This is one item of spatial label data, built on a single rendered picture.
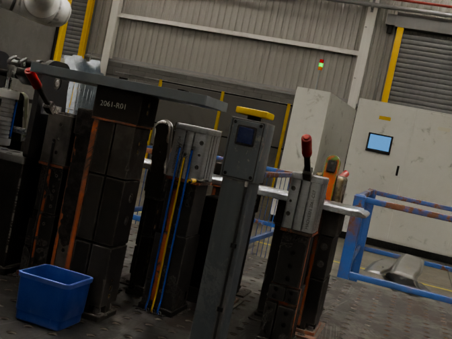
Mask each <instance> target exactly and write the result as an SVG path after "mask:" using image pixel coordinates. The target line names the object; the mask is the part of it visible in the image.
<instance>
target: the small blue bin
mask: <svg viewBox="0 0 452 339"><path fill-rule="evenodd" d="M19 276H20V282H19V287H18V292H17V301H16V308H17V309H16V315H15V316H16V318H17V319H20V320H22V321H25V322H29V323H31V324H35V325H37V326H41V327H43V328H47V329H49V330H54V331H56V332H58V331H60V330H63V329H65V328H68V327H69V326H72V325H74V324H77V323H79V322H80V320H81V315H82V313H83V311H84V308H85V303H86V300H87V295H88V292H89V287H90V284H91V283H92V282H93V277H92V276H88V275H85V274H82V273H78V272H74V271H72V270H67V269H64V268H61V267H58V266H53V265H51V264H42V265H39V266H34V267H31V268H25V269H22V270H19Z"/></svg>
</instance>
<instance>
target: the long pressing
mask: <svg viewBox="0 0 452 339"><path fill-rule="evenodd" d="M150 167H151V159H145V160H144V164H143V168H145V169H148V170H149V169H150ZM222 179H223V177H222V176H220V175H216V174H213V178H212V184H214V185H218V186H221V182H222ZM288 192H289V191H287V190H281V189H278V188H273V187H269V186H264V185H260V184H259V187H258V193H257V195H261V196H266V197H270V198H275V199H279V200H283V201H287V196H288ZM322 210H325V211H330V212H333V213H339V214H342V215H348V216H351V217H358V218H363V219H366V218H367V217H368V216H369V215H370V212H369V211H367V210H364V209H363V208H361V207H357V206H352V205H349V204H343V203H340V202H334V201H331V200H326V199H325V200H324V205H323V209H322Z"/></svg>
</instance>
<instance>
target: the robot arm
mask: <svg viewBox="0 0 452 339"><path fill-rule="evenodd" d="M0 8H2V9H8V10H10V11H13V12H15V13H17V14H18V15H20V16H22V17H24V18H26V19H29V20H31V21H33V22H36V23H39V24H42V25H45V26H50V27H61V26H62V25H65V24H66V23H67V22H68V20H69V18H70V16H71V6H70V3H69V2H68V1H67V0H0Z"/></svg>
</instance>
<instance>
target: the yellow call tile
mask: <svg viewBox="0 0 452 339"><path fill-rule="evenodd" d="M236 112H237V113H239V114H243V115H246V116H248V118H247V119H249V120H255V121H259V122H261V119H266V120H274V115H273V114H271V113H269V112H265V111H261V110H255V109H251V108H244V107H241V106H237V108H236Z"/></svg>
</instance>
